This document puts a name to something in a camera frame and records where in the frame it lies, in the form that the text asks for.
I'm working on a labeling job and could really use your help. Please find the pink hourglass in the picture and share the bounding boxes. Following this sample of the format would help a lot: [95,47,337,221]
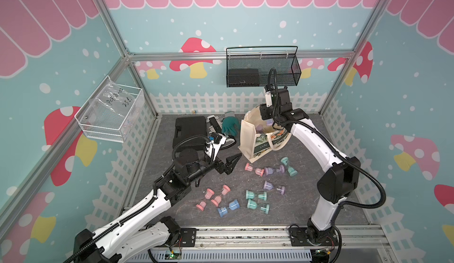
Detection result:
[195,196,222,211]
[244,163,265,177]
[204,185,231,200]

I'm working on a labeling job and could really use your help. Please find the cream floral canvas tote bag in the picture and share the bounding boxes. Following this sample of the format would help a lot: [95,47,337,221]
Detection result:
[238,106,292,163]

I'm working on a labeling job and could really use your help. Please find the purple hourglass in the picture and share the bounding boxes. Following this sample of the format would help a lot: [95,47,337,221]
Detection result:
[263,181,286,195]
[264,165,286,175]

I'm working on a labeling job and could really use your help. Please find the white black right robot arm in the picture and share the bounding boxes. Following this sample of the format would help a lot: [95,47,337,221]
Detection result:
[260,86,387,246]

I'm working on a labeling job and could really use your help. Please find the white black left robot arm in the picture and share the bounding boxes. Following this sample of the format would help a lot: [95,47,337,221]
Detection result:
[66,133,242,263]

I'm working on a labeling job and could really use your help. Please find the green hourglass front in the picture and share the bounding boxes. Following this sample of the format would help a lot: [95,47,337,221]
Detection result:
[247,199,270,215]

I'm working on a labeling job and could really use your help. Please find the green work glove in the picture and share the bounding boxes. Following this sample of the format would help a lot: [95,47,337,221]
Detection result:
[222,111,241,136]

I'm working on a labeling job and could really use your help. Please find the black plastic tool case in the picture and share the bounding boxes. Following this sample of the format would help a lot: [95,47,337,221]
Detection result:
[173,116,208,153]

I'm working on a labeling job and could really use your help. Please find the black box in basket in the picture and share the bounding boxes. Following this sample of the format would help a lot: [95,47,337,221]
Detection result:
[227,69,260,88]

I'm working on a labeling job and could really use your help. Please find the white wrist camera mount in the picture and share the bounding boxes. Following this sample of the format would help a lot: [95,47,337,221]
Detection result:
[205,132,227,163]

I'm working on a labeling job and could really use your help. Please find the black wire mesh basket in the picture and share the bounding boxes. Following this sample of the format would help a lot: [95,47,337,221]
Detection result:
[225,45,301,87]

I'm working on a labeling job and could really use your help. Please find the clear acrylic wall bin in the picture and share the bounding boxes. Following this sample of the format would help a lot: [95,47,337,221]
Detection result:
[74,76,145,143]

